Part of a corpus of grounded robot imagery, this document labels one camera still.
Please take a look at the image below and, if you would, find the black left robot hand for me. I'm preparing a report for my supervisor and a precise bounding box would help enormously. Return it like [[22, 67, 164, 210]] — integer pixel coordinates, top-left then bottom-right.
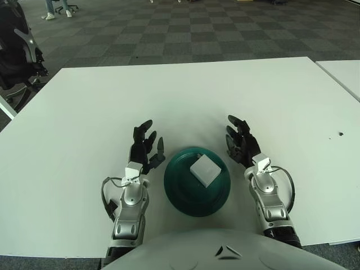
[[125, 119, 167, 184]]

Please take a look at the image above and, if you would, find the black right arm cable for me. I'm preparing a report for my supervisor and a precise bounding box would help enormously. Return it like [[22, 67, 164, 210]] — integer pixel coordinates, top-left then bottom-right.
[[271, 165, 295, 212]]

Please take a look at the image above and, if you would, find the black office chair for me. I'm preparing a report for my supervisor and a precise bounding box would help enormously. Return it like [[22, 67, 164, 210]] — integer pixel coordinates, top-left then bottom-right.
[[0, 2, 50, 105]]

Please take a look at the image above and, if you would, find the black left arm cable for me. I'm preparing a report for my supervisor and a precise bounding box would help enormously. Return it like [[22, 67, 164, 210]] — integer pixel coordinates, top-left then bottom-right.
[[101, 176, 138, 223]]

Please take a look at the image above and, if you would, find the grey robot torso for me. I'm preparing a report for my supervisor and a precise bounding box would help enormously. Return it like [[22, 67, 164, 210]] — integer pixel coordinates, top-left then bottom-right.
[[101, 228, 349, 270]]

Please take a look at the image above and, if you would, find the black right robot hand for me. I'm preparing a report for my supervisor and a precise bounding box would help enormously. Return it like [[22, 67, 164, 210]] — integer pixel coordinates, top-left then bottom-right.
[[224, 114, 272, 175]]

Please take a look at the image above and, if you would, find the black swivel chair base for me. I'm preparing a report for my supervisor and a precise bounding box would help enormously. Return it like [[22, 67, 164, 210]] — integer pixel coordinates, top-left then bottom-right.
[[55, 0, 79, 14]]

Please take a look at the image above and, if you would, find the person with white shoes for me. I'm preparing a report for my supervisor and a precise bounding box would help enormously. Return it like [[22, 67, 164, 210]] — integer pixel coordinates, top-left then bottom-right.
[[42, 0, 73, 21]]

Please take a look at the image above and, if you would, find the green plate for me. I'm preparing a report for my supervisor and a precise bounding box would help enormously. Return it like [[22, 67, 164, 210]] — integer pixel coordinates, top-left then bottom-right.
[[164, 146, 232, 218]]

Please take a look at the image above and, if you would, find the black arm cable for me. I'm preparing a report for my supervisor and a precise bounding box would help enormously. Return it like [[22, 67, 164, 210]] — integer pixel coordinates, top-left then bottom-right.
[[101, 176, 138, 223], [271, 165, 295, 212]]

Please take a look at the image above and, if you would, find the white charger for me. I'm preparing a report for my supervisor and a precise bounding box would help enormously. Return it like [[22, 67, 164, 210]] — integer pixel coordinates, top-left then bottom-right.
[[190, 153, 222, 188]]

